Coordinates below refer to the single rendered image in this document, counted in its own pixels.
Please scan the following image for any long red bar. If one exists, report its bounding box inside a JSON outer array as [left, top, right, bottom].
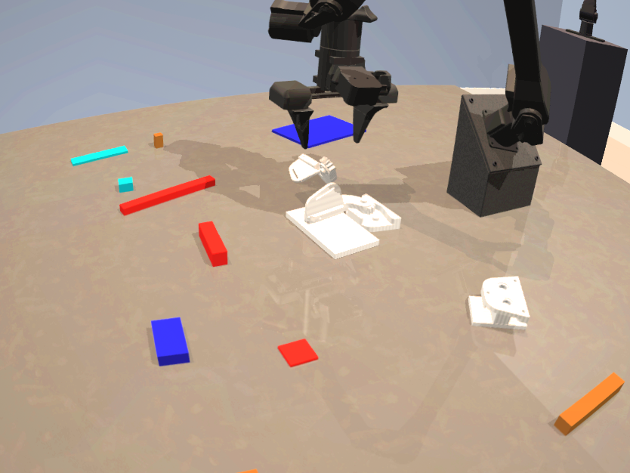
[[119, 175, 215, 215]]

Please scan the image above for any small cyan cube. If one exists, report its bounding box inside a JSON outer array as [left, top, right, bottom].
[[118, 178, 134, 193]]

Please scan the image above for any red rectangular block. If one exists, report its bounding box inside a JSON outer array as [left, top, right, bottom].
[[199, 221, 227, 267]]

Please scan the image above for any cyan flat rectangular plate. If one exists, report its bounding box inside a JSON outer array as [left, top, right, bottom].
[[71, 146, 128, 166]]

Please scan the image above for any blue rectangular block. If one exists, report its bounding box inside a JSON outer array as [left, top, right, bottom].
[[151, 317, 190, 366]]

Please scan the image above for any orange-brown rectangular block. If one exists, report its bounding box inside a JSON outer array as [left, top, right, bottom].
[[153, 132, 164, 149]]

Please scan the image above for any blue flat square plate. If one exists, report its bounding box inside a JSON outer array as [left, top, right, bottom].
[[272, 116, 354, 148]]

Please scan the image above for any red flat square plate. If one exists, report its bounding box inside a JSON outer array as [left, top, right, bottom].
[[278, 340, 318, 367]]

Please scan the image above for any orange rectangular bar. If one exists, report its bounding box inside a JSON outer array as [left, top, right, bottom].
[[554, 372, 625, 436]]

